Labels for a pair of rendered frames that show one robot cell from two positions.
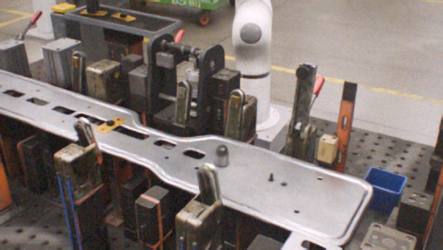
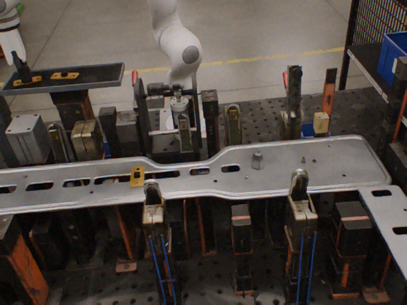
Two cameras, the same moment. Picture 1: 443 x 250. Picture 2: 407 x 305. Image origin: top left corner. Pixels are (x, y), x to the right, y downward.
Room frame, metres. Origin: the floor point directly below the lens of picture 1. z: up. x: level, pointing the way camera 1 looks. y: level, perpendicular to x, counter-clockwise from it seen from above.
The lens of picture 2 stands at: (0.26, 0.56, 1.74)
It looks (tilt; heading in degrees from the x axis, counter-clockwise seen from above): 37 degrees down; 330
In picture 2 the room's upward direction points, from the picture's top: 6 degrees counter-clockwise
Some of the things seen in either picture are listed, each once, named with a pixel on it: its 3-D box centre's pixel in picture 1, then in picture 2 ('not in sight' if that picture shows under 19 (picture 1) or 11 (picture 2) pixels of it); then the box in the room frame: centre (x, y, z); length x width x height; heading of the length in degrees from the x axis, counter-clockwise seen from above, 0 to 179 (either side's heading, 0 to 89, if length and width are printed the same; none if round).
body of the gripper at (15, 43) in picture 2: not in sight; (12, 41); (1.56, 0.41, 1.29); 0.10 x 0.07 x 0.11; 165
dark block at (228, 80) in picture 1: (225, 141); (213, 149); (1.17, -0.02, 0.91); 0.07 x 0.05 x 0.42; 149
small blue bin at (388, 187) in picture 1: (382, 191); (312, 138); (1.16, -0.48, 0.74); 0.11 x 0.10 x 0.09; 59
